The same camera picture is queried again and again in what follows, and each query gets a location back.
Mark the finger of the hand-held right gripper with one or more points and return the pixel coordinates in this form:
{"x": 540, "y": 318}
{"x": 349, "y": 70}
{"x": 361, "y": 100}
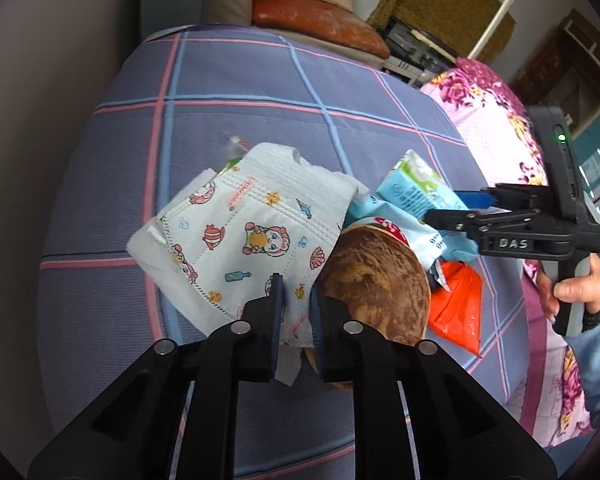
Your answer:
{"x": 472, "y": 198}
{"x": 455, "y": 220}

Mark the white pole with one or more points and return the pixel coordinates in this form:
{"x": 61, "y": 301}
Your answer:
{"x": 490, "y": 25}

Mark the orange seat cushion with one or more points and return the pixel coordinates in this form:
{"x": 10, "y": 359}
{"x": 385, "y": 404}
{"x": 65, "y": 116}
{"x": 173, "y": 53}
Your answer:
{"x": 320, "y": 20}

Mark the grey plaid tablecloth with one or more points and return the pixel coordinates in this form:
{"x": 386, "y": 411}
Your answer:
{"x": 230, "y": 85}

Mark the green clear snack wrapper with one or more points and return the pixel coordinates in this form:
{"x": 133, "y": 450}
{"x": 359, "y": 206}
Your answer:
{"x": 234, "y": 150}

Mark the light blue snack wrapper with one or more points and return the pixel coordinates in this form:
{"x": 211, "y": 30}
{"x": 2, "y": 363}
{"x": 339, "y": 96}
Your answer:
{"x": 415, "y": 249}

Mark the wooden cabinet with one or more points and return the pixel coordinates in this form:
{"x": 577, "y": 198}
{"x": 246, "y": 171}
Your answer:
{"x": 555, "y": 65}

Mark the light blue drink carton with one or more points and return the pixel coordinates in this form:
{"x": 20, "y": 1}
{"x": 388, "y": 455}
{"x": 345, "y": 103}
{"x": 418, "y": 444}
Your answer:
{"x": 410, "y": 185}

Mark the person's right hand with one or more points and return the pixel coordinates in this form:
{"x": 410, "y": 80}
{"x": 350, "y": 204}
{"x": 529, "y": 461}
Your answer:
{"x": 580, "y": 290}

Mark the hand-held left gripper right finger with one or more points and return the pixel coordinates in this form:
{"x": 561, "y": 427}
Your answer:
{"x": 316, "y": 325}

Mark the yellow brown hanging cloth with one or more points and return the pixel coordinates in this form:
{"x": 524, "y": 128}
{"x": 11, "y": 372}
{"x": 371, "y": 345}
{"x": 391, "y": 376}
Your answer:
{"x": 440, "y": 0}

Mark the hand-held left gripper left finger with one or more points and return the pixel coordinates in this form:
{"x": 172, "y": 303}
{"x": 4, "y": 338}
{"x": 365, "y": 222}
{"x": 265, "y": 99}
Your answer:
{"x": 278, "y": 305}

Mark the orange packet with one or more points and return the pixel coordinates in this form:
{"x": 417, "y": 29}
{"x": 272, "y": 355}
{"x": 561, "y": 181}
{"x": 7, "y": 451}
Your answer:
{"x": 455, "y": 310}

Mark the brown round bowl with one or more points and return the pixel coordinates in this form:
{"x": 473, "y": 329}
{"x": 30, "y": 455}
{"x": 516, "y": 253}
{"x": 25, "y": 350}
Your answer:
{"x": 380, "y": 285}

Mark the floral bed sheet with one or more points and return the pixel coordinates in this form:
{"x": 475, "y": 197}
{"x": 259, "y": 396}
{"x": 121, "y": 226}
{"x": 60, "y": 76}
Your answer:
{"x": 490, "y": 125}

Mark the printed white face mask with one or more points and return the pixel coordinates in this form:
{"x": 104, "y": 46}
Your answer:
{"x": 240, "y": 210}

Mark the black stereo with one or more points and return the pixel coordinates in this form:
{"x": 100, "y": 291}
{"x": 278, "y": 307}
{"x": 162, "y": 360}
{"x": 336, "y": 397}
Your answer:
{"x": 420, "y": 50}

